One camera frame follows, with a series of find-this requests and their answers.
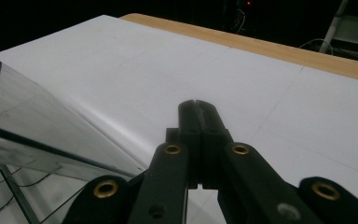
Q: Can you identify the wooden table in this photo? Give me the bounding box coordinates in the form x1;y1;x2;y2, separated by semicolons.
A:
119;12;358;85

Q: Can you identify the dark device with red light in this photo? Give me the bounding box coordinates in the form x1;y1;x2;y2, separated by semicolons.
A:
223;0;262;32

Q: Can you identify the white sheet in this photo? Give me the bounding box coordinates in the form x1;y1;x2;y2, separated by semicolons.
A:
0;14;358;224

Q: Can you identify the clear plastic compartment box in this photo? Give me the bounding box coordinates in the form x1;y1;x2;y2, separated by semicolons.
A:
0;50;148;224

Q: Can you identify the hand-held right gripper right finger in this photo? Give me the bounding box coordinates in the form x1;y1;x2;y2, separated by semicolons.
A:
195;100;324;224

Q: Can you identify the white floor cable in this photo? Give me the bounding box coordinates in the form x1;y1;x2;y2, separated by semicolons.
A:
297;37;335;56

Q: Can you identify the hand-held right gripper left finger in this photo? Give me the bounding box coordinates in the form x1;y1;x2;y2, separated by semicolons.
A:
127;100;203;224

